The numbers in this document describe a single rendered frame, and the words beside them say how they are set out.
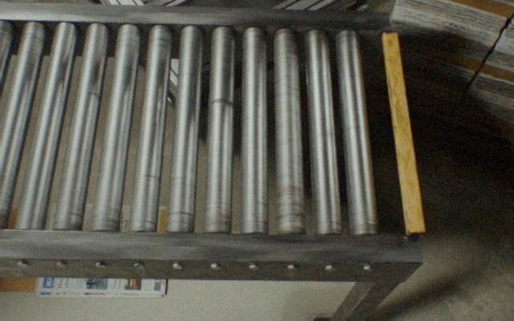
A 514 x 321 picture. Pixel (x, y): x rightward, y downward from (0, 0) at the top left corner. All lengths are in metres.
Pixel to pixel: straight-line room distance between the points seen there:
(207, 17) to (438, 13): 0.70
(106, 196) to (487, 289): 1.28
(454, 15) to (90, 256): 1.13
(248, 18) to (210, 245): 0.50
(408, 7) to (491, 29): 0.22
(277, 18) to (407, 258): 0.55
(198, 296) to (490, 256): 0.92
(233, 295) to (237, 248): 0.81
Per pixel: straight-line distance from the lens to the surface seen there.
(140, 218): 1.02
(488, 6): 1.65
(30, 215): 1.07
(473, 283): 1.95
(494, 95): 1.92
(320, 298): 1.82
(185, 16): 1.25
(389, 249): 1.03
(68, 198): 1.07
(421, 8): 1.68
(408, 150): 1.10
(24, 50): 1.26
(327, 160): 1.07
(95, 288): 1.83
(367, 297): 1.24
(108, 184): 1.06
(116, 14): 1.27
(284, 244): 1.00
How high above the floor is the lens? 1.74
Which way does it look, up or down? 62 degrees down
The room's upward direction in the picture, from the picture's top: 5 degrees clockwise
